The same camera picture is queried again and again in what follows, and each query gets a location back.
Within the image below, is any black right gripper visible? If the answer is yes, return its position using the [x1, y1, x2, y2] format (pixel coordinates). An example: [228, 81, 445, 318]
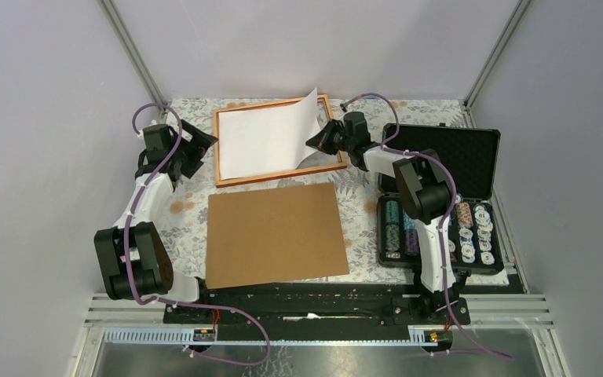
[305, 119, 353, 156]

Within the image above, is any orange wooden picture frame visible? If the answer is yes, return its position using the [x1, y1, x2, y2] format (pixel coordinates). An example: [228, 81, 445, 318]
[213, 94, 347, 188]

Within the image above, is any sunset landscape photo print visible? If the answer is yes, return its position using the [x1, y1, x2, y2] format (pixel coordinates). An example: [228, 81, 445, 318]
[217, 90, 320, 180]

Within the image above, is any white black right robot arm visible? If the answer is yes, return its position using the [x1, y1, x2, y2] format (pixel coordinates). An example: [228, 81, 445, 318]
[305, 112, 456, 324]

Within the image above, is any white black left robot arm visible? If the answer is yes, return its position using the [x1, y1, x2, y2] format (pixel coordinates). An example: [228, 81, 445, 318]
[93, 121, 217, 323]

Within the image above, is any floral patterned table mat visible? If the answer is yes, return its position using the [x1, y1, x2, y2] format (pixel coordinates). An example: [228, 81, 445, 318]
[118, 97, 510, 287]

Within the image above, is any brown cardboard backing board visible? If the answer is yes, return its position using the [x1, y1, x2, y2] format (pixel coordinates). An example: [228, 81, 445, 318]
[206, 183, 349, 289]

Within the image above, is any black poker chip case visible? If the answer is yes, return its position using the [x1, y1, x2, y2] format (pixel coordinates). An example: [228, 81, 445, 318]
[378, 123, 503, 275]

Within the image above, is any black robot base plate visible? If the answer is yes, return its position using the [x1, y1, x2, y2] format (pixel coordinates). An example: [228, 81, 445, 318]
[163, 283, 470, 342]

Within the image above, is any aluminium rail frame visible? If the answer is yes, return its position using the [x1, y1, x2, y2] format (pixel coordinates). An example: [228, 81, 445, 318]
[84, 294, 554, 346]

